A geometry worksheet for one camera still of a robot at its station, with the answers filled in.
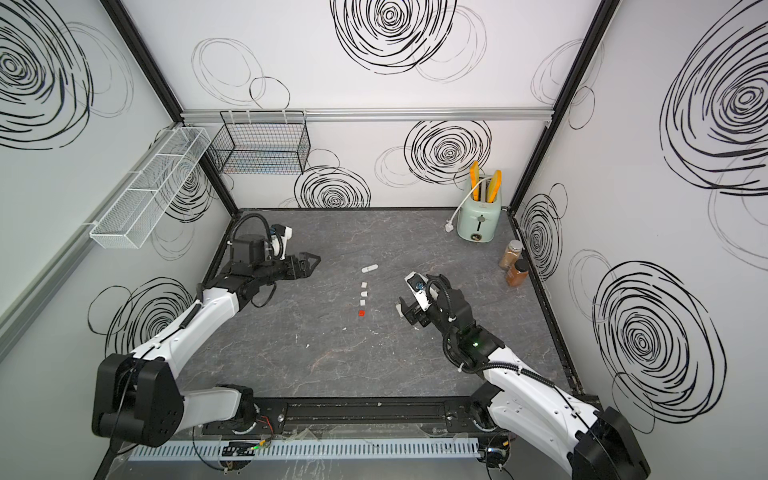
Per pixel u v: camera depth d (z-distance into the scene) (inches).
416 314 27.3
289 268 29.1
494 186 39.4
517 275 36.7
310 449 37.9
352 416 29.7
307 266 29.4
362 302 36.9
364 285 38.9
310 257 30.1
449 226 44.0
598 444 15.8
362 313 36.2
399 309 36.1
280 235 28.7
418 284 26.2
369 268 40.2
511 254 38.1
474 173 44.4
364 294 37.9
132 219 28.4
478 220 39.3
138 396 15.7
